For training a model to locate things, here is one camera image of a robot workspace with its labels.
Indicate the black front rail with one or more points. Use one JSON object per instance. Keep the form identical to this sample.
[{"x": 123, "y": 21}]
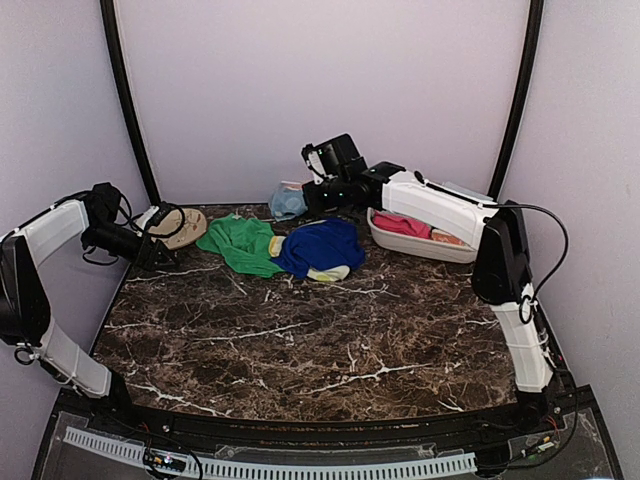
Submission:
[{"x": 475, "y": 430}]

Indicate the black corner frame post right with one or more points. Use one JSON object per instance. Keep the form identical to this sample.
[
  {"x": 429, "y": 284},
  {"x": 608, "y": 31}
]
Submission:
[{"x": 521, "y": 90}]

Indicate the green towel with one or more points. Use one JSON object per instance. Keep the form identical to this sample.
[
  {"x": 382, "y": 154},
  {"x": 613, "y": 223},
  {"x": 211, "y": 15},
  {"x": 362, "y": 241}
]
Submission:
[{"x": 243, "y": 243}]

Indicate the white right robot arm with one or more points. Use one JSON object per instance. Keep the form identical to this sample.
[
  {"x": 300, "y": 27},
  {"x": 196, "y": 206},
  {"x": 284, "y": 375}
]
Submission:
[{"x": 501, "y": 277}]

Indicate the orange patterned rolled towel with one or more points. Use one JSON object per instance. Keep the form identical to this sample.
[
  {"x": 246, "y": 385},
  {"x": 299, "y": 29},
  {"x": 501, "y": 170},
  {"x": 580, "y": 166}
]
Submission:
[{"x": 441, "y": 236}]

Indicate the small green circuit board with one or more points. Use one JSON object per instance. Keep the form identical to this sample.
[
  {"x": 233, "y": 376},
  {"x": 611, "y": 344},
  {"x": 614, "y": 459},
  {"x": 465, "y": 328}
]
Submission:
[{"x": 158, "y": 461}]

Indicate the black corner frame post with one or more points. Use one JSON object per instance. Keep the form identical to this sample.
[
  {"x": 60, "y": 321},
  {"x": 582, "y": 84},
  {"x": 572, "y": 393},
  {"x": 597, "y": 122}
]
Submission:
[
  {"x": 521, "y": 90},
  {"x": 121, "y": 80}
]

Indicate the white plastic basket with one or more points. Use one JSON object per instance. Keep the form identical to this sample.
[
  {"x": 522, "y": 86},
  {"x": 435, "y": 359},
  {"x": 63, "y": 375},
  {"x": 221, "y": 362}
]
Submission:
[{"x": 415, "y": 245}]

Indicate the black corner frame post left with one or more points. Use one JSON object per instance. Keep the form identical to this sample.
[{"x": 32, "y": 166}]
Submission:
[{"x": 121, "y": 80}]

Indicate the cream yellow cloth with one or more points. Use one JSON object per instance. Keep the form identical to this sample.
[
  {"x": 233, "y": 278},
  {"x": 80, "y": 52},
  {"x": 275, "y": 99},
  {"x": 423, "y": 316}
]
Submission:
[{"x": 333, "y": 274}]

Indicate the white slotted cable duct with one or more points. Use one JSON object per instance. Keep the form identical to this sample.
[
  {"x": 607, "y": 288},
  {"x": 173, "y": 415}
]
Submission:
[{"x": 274, "y": 464}]

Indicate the pale blue patterned cloth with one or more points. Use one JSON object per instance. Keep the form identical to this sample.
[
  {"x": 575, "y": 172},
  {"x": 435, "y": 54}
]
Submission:
[{"x": 287, "y": 201}]

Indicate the royal blue towel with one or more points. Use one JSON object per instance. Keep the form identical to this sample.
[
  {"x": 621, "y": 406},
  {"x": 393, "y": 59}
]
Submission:
[{"x": 322, "y": 245}]

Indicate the pink rolled towel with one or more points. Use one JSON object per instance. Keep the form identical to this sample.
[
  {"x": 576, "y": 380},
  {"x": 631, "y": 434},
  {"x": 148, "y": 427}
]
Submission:
[{"x": 401, "y": 225}]

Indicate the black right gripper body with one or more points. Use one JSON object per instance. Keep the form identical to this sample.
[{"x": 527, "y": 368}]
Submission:
[{"x": 335, "y": 197}]

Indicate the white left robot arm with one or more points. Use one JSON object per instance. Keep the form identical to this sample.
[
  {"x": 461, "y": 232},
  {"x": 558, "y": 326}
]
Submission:
[{"x": 27, "y": 321}]

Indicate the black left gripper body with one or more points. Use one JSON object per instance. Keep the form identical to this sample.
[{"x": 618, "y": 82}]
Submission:
[{"x": 104, "y": 238}]

